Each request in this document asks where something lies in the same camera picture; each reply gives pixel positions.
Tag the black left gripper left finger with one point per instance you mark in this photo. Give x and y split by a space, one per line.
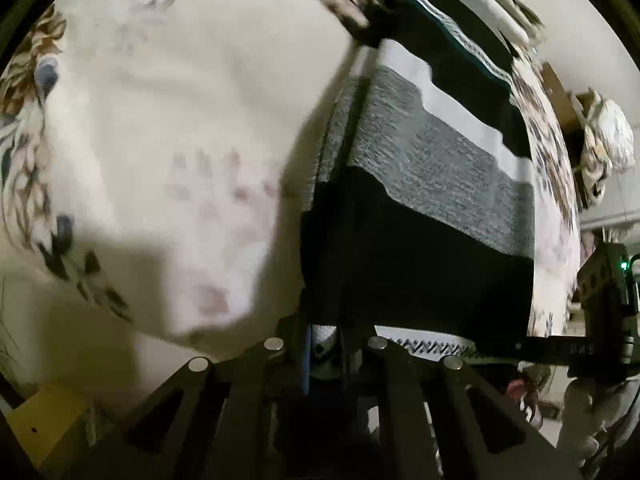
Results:
207 421

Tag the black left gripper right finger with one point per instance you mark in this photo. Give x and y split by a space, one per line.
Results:
440 420

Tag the black grey white striped garment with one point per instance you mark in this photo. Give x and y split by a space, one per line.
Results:
422 211

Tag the floral bundled cloth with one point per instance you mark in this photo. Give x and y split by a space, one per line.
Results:
608 146

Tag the yellow box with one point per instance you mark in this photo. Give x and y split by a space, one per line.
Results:
52 427

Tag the floral cream bed cover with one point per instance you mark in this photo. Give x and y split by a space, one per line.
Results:
157 157

